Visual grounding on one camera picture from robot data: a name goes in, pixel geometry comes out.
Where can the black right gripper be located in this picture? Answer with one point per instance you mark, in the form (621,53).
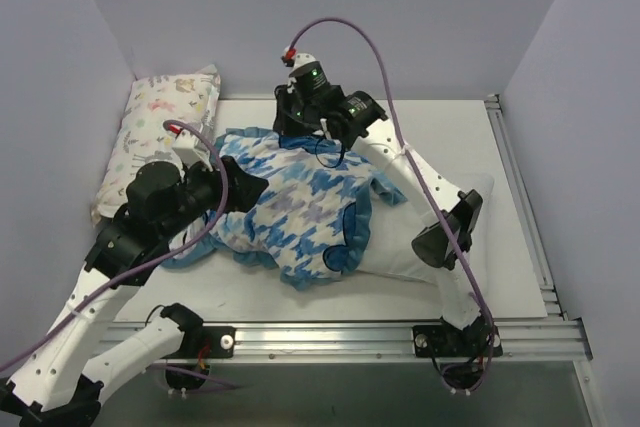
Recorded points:
(288,114)

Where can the floral deer print pillow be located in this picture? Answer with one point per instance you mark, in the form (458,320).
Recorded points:
(141,139)

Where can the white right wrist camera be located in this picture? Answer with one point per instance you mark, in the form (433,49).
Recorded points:
(293,59)

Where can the blue houndstooth bear pillowcase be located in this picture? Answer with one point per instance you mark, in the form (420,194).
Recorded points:
(312,223)

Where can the aluminium front rail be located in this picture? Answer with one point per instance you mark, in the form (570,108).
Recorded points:
(547,340)

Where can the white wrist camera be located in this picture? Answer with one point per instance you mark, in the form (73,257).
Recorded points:
(191,150)
(293,59)

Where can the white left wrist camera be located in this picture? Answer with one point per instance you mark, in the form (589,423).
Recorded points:
(191,150)

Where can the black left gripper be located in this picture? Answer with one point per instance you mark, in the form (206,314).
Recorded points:
(229,181)

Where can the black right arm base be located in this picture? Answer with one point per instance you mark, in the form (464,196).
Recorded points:
(441,340)

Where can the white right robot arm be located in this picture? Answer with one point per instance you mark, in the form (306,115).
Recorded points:
(448,213)

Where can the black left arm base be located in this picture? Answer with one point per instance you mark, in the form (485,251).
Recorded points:
(199,341)

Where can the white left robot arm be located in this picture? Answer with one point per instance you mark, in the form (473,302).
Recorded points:
(63,382)

